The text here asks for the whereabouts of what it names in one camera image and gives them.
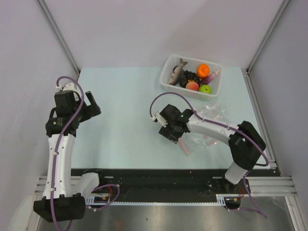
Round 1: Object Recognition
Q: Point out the clear zip top bag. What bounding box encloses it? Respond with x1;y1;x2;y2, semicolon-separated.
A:
178;103;229;156

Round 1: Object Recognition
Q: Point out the grey toy fish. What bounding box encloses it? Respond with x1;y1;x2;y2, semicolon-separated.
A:
168;58;188;86

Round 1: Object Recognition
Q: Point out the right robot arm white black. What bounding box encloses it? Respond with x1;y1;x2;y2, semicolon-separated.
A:
152;104;266;193

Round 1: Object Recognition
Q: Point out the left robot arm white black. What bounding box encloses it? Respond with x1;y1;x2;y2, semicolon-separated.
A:
33;90;106;222

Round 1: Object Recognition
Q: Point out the toy peach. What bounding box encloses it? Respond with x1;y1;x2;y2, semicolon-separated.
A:
185;81;199;91

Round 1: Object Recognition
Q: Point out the dark red toy plum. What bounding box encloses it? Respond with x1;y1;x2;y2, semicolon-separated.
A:
179;78;189;88

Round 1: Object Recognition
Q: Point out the green toy apple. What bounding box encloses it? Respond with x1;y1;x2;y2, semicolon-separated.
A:
198;85;212;94

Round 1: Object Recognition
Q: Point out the dark toy grape bunch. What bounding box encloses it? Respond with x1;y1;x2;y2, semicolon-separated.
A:
183;70;201;83

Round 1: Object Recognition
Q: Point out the purple toy eggplant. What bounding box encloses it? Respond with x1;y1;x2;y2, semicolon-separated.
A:
199;69;220;86

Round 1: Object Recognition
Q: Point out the white plastic basket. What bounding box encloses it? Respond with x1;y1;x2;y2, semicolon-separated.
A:
160;55;223;100

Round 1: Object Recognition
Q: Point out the orange toy tangerine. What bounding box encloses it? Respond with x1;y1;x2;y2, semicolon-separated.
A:
196;64;210;79

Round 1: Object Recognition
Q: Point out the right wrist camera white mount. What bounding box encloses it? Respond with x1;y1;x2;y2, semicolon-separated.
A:
151;110;168;128

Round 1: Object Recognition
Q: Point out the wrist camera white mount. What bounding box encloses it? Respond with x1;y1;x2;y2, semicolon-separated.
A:
151;110;168;128
56;82;80;101

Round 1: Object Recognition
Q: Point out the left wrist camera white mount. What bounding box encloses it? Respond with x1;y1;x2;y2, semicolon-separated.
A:
56;82;80;101

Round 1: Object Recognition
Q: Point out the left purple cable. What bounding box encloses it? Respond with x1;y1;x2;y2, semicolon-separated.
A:
50;76;85;231

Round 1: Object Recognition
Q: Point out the purple cable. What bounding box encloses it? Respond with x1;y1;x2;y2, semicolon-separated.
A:
50;76;85;231
149;92;270;219

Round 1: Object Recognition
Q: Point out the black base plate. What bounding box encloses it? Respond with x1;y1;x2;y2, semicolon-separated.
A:
71;168;282;203

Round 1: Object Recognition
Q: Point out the white slotted cable duct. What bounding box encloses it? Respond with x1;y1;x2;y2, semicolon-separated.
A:
85;193;241;207

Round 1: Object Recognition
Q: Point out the right aluminium side rail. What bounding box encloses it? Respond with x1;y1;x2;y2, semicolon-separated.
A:
242;68;278;169

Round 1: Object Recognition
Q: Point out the right aluminium corner post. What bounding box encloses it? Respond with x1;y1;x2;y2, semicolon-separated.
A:
246;0;292;74

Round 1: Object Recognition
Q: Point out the aluminium corner post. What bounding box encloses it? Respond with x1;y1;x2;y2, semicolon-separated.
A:
35;0;81;76
246;0;292;74

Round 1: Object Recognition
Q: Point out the left aluminium corner post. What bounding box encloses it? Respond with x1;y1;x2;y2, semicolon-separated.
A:
35;0;81;76

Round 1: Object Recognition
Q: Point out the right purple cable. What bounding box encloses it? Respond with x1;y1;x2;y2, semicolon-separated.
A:
149;92;270;219

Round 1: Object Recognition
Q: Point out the aluminium front rail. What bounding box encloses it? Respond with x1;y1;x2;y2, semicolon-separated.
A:
33;175;295;207

